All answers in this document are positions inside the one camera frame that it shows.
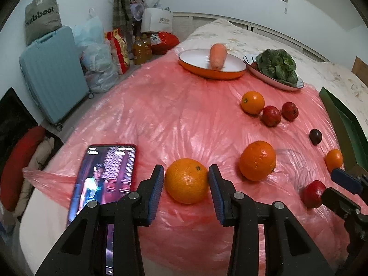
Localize small orange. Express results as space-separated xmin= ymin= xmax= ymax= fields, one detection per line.
xmin=241 ymin=91 xmax=265 ymax=116
xmin=324 ymin=149 xmax=343 ymax=172

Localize dark purple plum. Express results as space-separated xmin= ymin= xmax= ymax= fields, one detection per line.
xmin=309 ymin=128 xmax=322 ymax=146

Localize large orange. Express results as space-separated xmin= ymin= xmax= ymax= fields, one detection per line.
xmin=239 ymin=141 xmax=276 ymax=182
xmin=165 ymin=158 xmax=209 ymax=204

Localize green tray box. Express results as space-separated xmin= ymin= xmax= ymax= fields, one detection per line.
xmin=319 ymin=87 xmax=367 ymax=176

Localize red smartphone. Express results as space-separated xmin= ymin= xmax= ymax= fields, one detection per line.
xmin=66 ymin=144 xmax=138 ymax=276

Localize pink plastic sheet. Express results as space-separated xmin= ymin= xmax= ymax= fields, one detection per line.
xmin=20 ymin=53 xmax=349 ymax=272

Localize red pillow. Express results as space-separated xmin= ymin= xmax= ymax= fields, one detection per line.
xmin=1 ymin=126 xmax=46 ymax=212

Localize wooden headboard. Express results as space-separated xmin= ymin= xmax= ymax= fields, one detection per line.
xmin=352 ymin=57 xmax=368 ymax=82

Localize green bok choy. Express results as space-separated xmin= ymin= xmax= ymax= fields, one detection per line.
xmin=256 ymin=49 xmax=298 ymax=86

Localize small red fruit in plate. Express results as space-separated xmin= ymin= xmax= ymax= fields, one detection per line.
xmin=251 ymin=62 xmax=258 ymax=70

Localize white plate blue rim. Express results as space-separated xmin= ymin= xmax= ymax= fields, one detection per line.
xmin=243 ymin=54 xmax=304 ymax=92

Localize floral bed quilt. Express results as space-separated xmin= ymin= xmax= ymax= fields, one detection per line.
xmin=172 ymin=16 xmax=367 ymax=128

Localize light blue suitcase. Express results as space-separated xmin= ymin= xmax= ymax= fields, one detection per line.
xmin=19 ymin=26 xmax=94 ymax=131

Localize translucent plastic bags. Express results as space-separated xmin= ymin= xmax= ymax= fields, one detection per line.
xmin=72 ymin=8 xmax=118 ymax=93

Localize carrot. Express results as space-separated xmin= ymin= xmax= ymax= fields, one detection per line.
xmin=209 ymin=44 xmax=227 ymax=70

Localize orange rimmed white plate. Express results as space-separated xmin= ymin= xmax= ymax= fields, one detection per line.
xmin=178 ymin=49 xmax=246 ymax=81

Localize red yellow rice bag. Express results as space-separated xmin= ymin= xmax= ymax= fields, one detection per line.
xmin=105 ymin=27 xmax=130 ymax=75

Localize yellow oil bottle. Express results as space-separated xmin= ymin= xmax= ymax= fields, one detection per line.
xmin=132 ymin=34 xmax=152 ymax=66

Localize red plastic bag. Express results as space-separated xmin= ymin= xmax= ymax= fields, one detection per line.
xmin=150 ymin=32 xmax=180 ymax=55

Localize plaid hanging cloth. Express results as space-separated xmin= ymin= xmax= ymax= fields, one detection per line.
xmin=112 ymin=0 xmax=133 ymax=45

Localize grey fabric bag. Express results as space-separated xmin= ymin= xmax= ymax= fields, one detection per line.
xmin=25 ymin=0 xmax=62 ymax=46

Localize small white fan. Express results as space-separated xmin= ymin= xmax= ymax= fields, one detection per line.
xmin=130 ymin=3 xmax=145 ymax=21

